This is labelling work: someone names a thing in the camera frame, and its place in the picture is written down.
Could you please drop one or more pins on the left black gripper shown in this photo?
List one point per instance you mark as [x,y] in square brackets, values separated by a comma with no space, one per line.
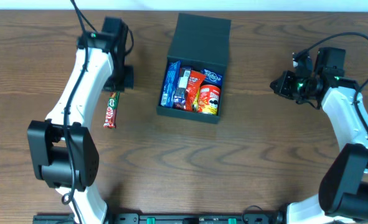
[119,82]

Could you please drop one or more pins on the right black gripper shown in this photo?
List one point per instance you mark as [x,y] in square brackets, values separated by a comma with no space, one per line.
[283,88]

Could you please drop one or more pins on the red KitKat bar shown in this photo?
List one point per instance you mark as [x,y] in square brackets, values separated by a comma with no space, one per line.
[111,110]

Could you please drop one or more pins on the blue snack bar wrapper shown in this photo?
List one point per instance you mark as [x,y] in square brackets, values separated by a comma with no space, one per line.
[170,84]

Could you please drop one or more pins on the dark blue chocolate bar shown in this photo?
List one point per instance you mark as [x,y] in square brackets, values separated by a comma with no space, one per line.
[179,99]

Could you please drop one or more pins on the blue Eclipse mint tin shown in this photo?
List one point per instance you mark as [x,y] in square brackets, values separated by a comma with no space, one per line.
[212,78]

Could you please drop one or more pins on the red Pringles can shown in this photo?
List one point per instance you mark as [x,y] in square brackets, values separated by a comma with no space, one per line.
[208,102]

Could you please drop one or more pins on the black gift box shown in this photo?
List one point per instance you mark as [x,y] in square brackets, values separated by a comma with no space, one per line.
[201,42]

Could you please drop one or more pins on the red Hacks candy bag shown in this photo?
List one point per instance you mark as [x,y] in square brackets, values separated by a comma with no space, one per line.
[193,87]

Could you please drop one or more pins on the yellow Hacks candy bag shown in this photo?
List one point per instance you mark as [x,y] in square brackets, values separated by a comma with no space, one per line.
[195,103]

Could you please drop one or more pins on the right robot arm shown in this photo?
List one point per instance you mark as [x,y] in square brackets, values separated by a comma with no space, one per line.
[343,191]

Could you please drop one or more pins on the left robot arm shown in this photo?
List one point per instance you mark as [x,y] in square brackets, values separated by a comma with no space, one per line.
[62,150]

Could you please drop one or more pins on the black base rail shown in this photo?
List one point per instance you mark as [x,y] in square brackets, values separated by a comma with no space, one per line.
[256,217]

